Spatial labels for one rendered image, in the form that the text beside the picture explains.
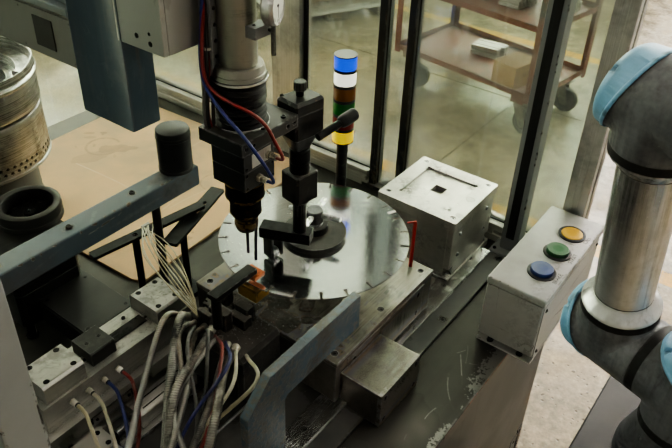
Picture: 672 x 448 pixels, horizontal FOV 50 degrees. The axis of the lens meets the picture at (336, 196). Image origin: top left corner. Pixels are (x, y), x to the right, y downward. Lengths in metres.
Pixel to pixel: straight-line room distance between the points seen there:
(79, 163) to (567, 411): 1.55
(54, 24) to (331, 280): 0.58
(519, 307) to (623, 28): 0.50
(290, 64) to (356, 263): 0.70
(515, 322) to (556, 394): 1.06
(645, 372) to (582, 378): 1.30
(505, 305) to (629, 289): 0.28
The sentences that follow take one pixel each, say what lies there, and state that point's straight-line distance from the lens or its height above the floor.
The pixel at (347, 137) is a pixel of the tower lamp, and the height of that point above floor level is 0.99.
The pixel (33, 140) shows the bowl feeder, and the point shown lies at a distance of 1.60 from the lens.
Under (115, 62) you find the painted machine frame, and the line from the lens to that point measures 1.01.
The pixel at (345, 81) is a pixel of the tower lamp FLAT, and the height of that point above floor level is 1.11.
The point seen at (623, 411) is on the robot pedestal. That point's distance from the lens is 1.35.
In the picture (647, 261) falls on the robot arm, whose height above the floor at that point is 1.10.
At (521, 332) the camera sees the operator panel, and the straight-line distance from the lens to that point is 1.33.
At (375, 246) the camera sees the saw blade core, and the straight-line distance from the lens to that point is 1.23.
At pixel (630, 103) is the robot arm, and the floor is 1.34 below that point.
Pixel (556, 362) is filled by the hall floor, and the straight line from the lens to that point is 2.47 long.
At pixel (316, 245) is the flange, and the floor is 0.96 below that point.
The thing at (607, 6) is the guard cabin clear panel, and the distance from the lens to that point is 1.36.
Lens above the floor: 1.71
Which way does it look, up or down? 34 degrees down
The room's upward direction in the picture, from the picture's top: 2 degrees clockwise
